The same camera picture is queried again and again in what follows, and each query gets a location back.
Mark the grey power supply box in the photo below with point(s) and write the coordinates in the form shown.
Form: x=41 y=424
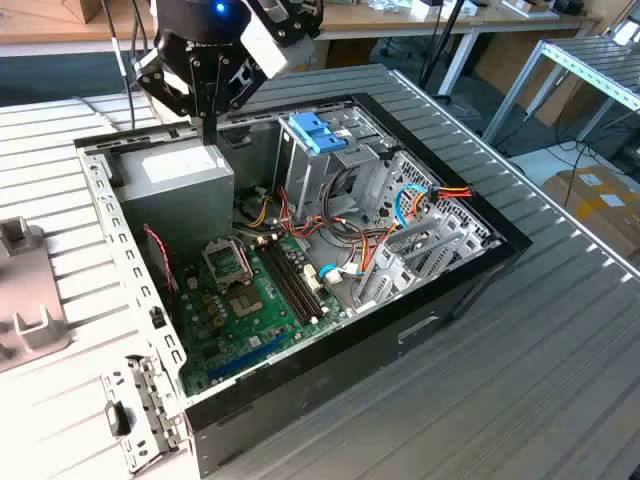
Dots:
x=175 y=210

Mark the metal slot bracket latch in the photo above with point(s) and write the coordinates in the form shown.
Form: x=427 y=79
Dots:
x=150 y=400

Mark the blue expansion slot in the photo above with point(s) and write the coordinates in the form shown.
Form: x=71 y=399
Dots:
x=245 y=361

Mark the thin metal locking lever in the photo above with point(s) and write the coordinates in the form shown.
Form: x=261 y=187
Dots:
x=245 y=262

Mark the large brown cardboard sheet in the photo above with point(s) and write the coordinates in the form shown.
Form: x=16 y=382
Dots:
x=505 y=60

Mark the flat labelled cardboard box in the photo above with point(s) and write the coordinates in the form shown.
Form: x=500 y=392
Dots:
x=590 y=210

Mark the white board connector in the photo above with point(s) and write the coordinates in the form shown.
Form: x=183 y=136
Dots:
x=311 y=279

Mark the black case fan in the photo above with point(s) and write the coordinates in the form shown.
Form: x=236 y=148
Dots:
x=157 y=285

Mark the metal optical drive cage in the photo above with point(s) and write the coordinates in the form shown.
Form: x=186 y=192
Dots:
x=305 y=175

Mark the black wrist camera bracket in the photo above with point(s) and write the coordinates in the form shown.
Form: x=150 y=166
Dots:
x=295 y=22

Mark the long wooden desk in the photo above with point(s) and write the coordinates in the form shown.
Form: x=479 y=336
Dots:
x=500 y=24

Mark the grey parts rack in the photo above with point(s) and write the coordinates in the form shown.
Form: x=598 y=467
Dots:
x=25 y=280

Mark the CPU socket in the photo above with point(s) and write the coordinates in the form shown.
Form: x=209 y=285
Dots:
x=243 y=302

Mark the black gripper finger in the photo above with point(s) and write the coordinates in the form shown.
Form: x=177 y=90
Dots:
x=150 y=72
x=230 y=97

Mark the metal disk bay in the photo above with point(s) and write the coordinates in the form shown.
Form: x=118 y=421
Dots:
x=395 y=277

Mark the brown cardboard box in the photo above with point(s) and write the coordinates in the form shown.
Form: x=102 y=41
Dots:
x=85 y=10

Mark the black RAM slot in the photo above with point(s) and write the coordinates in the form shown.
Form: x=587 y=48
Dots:
x=283 y=282
x=289 y=282
x=295 y=282
x=300 y=282

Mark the small black device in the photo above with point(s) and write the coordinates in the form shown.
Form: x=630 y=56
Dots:
x=570 y=6

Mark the black open PC case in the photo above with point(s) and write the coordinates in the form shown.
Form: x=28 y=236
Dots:
x=325 y=390

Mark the green motherboard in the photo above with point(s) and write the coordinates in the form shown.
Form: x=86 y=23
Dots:
x=270 y=330

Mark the blue plastic drive latch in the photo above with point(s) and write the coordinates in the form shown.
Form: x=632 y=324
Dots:
x=312 y=132

